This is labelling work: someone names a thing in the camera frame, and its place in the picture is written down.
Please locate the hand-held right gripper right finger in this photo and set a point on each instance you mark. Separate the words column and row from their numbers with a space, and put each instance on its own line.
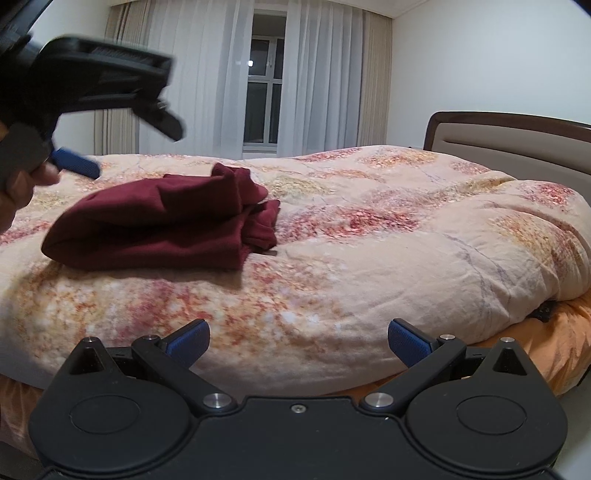
column 407, row 344

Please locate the dark red garment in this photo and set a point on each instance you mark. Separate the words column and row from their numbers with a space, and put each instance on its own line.
column 152, row 221

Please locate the brown padded headboard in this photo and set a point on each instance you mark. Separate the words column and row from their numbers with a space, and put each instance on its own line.
column 512, row 136

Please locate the beige curtain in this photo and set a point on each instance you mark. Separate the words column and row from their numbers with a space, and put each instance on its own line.
column 120, row 134
column 375, row 83

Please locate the small dark object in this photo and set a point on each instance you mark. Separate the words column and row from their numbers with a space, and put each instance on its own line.
column 544, row 311

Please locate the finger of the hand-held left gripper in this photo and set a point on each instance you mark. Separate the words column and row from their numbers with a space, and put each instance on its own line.
column 77, row 162
column 161, row 121

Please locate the floral beige blanket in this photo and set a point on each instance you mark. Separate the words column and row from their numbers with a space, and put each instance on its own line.
column 369, row 258

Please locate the sheer white curtain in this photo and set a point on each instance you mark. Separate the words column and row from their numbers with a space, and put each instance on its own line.
column 198, row 78
column 323, row 78

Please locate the window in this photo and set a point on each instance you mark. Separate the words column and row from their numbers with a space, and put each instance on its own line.
column 264, row 92

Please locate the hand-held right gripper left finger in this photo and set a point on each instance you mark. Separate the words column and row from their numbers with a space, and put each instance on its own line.
column 187, row 344

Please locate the orange bed sheet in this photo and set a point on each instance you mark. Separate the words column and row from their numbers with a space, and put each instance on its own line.
column 531, row 344

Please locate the person's left hand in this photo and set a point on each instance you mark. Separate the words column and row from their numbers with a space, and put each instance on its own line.
column 27, row 194

